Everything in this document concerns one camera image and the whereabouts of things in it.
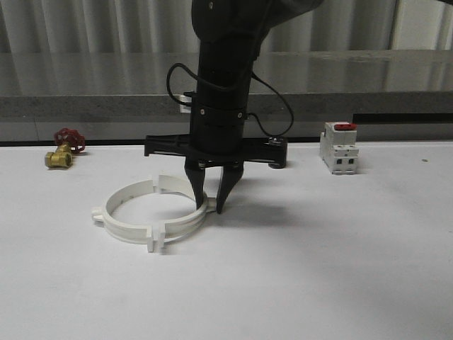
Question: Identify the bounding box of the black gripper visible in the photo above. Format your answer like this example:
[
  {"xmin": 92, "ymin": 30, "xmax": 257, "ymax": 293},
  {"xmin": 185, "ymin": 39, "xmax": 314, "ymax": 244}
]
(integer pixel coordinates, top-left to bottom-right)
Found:
[{"xmin": 144, "ymin": 103, "xmax": 282, "ymax": 214}]

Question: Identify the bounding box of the white half-ring pipe clamp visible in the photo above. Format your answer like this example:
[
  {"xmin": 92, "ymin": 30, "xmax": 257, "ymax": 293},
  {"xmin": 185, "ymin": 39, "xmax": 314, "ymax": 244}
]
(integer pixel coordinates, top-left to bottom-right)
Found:
[
  {"xmin": 151, "ymin": 174, "xmax": 217, "ymax": 251},
  {"xmin": 91, "ymin": 179, "xmax": 157, "ymax": 252}
]

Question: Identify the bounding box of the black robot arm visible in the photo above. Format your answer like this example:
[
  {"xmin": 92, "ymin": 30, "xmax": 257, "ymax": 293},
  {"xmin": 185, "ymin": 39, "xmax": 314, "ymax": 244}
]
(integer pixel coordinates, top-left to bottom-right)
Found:
[{"xmin": 144, "ymin": 0, "xmax": 320, "ymax": 213}]

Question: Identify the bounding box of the black cylindrical capacitor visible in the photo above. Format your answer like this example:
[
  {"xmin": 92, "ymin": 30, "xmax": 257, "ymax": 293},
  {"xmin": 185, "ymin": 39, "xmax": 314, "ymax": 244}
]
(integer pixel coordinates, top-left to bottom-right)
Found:
[{"xmin": 268, "ymin": 137, "xmax": 287, "ymax": 169}]

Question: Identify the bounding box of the brass valve red handwheel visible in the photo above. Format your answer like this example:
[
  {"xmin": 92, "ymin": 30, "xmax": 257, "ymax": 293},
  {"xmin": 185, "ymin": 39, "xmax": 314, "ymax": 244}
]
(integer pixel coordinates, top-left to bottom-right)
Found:
[{"xmin": 45, "ymin": 127, "xmax": 86, "ymax": 169}]

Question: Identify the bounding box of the grey stone counter ledge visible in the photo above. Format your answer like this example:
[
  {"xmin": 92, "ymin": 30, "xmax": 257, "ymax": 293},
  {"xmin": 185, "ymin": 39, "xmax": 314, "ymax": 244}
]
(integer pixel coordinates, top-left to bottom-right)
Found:
[{"xmin": 1, "ymin": 50, "xmax": 452, "ymax": 124}]

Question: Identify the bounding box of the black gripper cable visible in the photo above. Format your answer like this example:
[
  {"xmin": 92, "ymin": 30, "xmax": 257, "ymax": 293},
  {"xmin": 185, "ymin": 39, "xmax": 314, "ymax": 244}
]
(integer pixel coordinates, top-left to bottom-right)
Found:
[{"xmin": 166, "ymin": 62, "xmax": 295, "ymax": 137}]

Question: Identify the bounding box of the white circuit breaker red switch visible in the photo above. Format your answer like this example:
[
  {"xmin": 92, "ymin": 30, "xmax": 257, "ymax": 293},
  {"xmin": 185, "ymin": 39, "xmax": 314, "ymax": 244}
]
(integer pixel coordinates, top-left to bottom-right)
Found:
[{"xmin": 319, "ymin": 122, "xmax": 359, "ymax": 175}]

